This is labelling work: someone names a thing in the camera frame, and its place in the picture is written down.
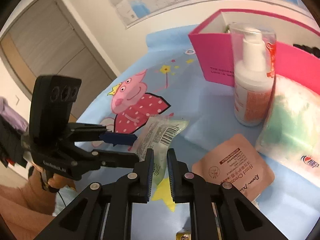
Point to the white pump lotion bottle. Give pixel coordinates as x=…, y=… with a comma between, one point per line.
x=253, y=77

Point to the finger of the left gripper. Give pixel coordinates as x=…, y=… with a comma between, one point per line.
x=107, y=134
x=110, y=158

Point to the pink cardboard box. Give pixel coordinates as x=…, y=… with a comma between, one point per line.
x=211, y=40

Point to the blue cartoon pig tablecloth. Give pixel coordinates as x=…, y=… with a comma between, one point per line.
x=291, y=202

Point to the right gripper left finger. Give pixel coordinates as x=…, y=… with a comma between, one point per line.
x=104, y=211

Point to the pastel soft tissue pack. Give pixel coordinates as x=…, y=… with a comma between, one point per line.
x=290, y=133

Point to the black scrunchie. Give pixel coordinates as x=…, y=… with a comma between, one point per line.
x=311, y=50

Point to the grey wooden door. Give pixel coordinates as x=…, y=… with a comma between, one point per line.
x=46, y=39

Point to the yellow tissue pack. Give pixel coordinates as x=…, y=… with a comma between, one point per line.
x=183, y=235

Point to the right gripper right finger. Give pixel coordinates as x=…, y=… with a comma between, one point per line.
x=217, y=211

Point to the orange left sleeve forearm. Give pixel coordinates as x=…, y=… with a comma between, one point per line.
x=29, y=209

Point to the left hand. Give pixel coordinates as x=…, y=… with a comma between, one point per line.
x=57, y=179

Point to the pink hand cream sachet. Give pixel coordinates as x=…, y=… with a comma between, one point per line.
x=237, y=162

